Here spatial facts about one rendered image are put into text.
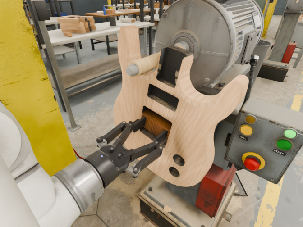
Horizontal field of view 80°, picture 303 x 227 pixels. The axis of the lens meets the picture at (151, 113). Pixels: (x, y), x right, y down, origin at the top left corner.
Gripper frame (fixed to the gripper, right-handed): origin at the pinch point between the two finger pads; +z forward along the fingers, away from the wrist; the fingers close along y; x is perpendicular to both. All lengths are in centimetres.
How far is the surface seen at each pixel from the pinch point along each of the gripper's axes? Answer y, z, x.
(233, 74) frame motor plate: 6.9, 40.0, 6.6
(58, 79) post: -147, 43, -63
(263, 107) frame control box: 21.1, 21.6, 8.5
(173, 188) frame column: 3, 32, -73
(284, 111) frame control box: 25.9, 22.9, 9.2
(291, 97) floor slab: 53, 298, -97
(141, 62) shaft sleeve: -3.5, -3.4, 19.1
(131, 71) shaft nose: -3.4, -6.3, 18.0
